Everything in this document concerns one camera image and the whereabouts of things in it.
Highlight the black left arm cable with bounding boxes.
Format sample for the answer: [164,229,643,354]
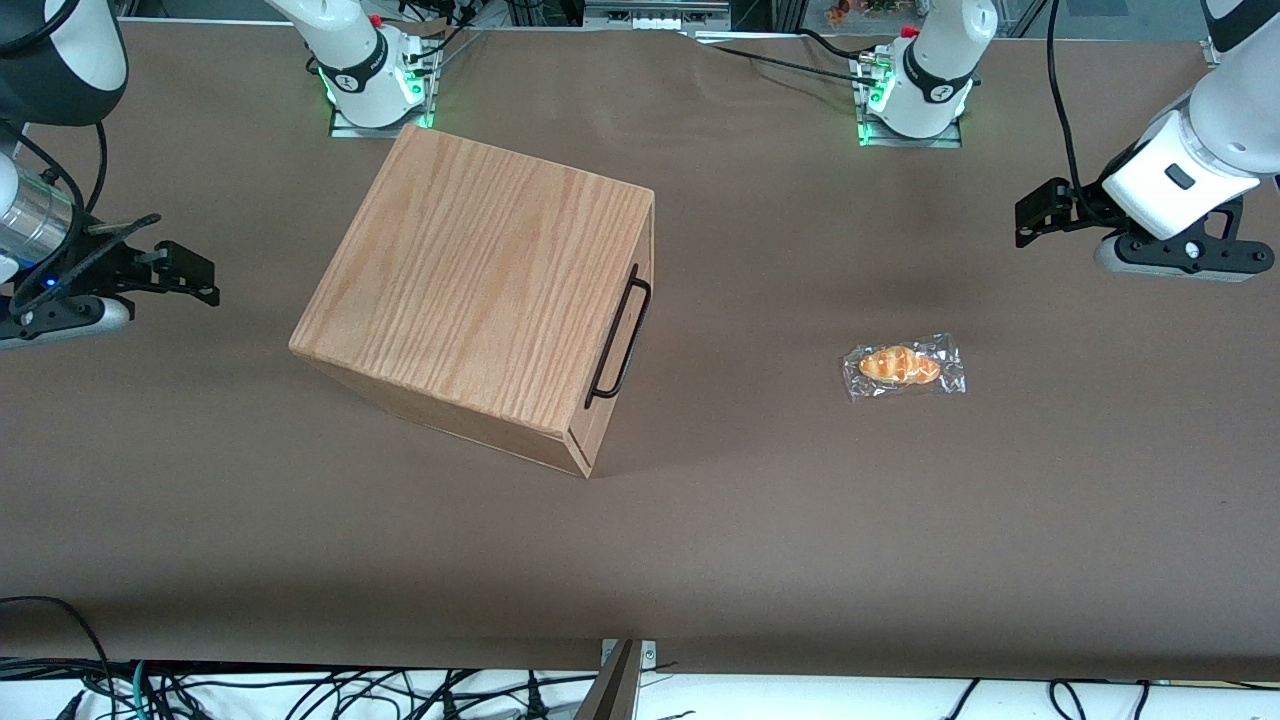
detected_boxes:
[1045,0,1083,196]

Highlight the bread roll in plastic wrapper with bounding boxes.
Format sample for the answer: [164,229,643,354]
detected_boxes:
[842,333,968,403]

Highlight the small metal bracket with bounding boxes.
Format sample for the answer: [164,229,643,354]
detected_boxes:
[600,639,658,673]

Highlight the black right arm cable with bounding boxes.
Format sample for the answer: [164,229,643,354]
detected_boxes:
[0,120,109,301]

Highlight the wooden drawer cabinet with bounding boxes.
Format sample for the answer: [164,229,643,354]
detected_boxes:
[289,123,657,479]

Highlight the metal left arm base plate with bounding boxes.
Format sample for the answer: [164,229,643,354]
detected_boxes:
[852,50,964,149]

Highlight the looped black floor cable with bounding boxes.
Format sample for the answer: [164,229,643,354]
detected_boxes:
[0,596,113,701]

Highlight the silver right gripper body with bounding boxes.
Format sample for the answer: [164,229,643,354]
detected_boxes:
[0,160,79,286]

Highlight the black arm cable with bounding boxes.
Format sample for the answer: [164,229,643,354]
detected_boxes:
[0,120,109,301]
[1045,0,1083,196]

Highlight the tangled black cables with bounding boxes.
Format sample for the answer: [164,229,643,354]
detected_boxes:
[0,655,601,720]

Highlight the wooden drawer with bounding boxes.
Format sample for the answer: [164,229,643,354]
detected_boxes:
[568,190,657,446]

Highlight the long black table cable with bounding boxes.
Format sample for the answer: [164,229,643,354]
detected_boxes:
[688,32,863,81]

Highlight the short black table cable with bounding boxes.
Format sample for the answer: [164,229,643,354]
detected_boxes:
[797,27,873,59]

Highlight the grey metal frame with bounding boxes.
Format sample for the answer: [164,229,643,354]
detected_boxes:
[583,0,732,31]

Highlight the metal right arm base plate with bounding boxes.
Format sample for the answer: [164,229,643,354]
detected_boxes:
[328,45,439,139]

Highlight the black metal drawer handle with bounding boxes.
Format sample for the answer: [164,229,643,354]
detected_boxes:
[585,264,653,409]

